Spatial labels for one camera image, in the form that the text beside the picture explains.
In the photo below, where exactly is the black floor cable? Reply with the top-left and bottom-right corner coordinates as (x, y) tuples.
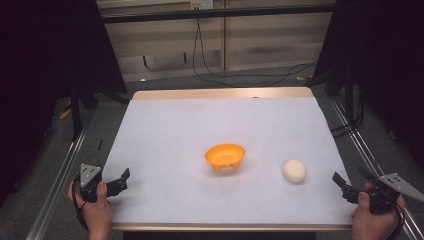
(191, 17), (318, 89)

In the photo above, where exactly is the black metal stand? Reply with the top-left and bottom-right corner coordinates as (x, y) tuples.
(67, 84), (101, 143)
(324, 66), (366, 139)

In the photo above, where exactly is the white table cover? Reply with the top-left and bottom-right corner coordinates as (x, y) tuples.
(101, 95), (358, 226)

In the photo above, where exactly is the orange plastic bowl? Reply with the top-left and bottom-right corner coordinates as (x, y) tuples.
(204, 143), (247, 173)

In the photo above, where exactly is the person's left hand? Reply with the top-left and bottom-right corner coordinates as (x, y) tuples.
(67, 181), (113, 240)

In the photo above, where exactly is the white steamed bun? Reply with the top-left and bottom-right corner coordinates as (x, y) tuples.
(282, 158), (307, 184)

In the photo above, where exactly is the white wall socket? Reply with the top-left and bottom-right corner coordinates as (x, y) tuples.
(189, 0), (215, 11)

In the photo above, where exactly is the black wrist strap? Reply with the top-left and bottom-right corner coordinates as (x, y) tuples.
(71, 172), (90, 232)
(385, 202), (406, 240)

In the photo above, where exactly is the metal floor rail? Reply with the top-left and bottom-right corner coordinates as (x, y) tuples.
(327, 95), (424, 240)
(25, 109), (98, 240)

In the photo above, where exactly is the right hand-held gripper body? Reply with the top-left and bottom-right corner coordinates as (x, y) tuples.
(357, 171), (424, 215)

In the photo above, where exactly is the black horizontal bar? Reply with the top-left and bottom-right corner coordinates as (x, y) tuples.
(99, 3), (337, 25)

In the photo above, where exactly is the person's right hand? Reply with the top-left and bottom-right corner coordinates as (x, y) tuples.
(350, 181), (407, 240)

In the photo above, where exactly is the black curtain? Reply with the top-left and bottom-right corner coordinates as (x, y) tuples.
(308, 0), (424, 161)
(0, 0), (128, 204)

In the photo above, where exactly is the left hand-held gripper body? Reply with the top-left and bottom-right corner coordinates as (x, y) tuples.
(77, 163), (108, 203)

